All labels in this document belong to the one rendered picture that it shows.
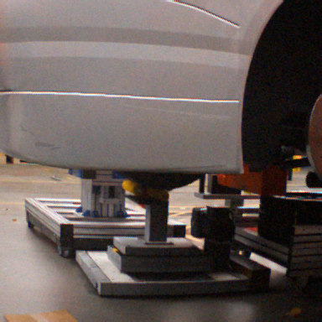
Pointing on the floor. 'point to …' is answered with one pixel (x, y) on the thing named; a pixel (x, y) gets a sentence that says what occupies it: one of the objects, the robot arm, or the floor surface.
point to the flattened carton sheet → (43, 317)
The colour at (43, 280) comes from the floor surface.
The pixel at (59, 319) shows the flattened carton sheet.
